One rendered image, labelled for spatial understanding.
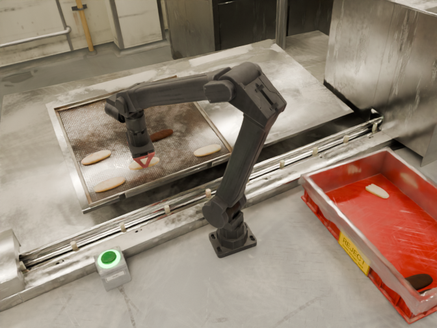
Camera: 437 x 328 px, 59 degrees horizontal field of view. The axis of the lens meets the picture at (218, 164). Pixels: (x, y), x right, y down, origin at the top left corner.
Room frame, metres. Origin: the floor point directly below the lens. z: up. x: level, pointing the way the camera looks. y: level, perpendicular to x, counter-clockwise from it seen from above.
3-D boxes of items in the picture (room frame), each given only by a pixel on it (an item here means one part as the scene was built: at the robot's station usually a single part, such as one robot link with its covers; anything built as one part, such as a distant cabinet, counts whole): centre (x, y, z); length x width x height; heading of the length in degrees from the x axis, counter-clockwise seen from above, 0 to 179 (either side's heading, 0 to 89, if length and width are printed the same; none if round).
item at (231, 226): (0.74, -0.01, 0.94); 0.09 x 0.05 x 0.10; 50
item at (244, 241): (0.73, -0.02, 0.86); 0.12 x 0.09 x 0.08; 109
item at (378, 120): (1.19, -0.59, 0.89); 0.06 x 0.01 x 0.06; 25
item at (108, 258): (0.63, 0.30, 0.90); 0.04 x 0.04 x 0.02
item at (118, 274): (0.64, 0.30, 0.84); 0.08 x 0.08 x 0.11; 25
